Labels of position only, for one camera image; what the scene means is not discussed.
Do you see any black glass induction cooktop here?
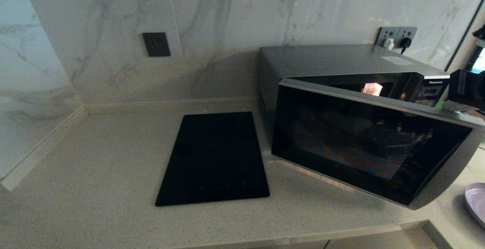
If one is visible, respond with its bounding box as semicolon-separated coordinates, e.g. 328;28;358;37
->
155;112;270;207

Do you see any dark grey single wall socket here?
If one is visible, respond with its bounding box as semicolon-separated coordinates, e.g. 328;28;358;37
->
142;33;171;57

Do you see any black glass microwave door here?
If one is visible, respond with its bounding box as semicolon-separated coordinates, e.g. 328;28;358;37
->
271;78;485;210

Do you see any grey double wall socket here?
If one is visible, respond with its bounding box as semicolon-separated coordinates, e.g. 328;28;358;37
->
375;27;418;51

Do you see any light purple plate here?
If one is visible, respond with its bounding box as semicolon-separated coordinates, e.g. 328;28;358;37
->
465;183;485;229

